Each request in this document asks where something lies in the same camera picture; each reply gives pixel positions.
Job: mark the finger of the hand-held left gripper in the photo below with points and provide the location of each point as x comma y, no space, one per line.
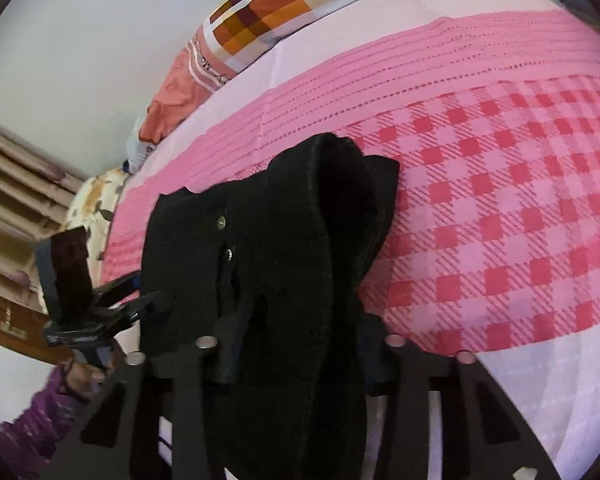
120,287
145,307

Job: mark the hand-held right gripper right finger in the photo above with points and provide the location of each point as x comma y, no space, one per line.
375,355

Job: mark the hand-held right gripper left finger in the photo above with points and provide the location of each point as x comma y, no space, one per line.
232,340

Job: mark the black pants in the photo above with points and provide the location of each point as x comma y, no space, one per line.
280,235

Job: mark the person's left forearm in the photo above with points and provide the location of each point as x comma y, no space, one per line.
25,430

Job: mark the person's left hand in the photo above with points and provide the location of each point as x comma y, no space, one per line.
82,377

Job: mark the brown wooden door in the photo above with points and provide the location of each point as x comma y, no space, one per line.
10,327

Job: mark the floral print pillow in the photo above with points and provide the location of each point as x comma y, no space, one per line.
95,200

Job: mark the beige curtain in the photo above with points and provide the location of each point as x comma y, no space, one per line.
15,200

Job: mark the light blue cloth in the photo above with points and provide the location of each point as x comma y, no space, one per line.
139,147

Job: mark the light pink bed sheet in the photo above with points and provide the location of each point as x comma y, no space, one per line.
530,390

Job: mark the orange checkered pillow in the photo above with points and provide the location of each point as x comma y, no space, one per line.
280,5

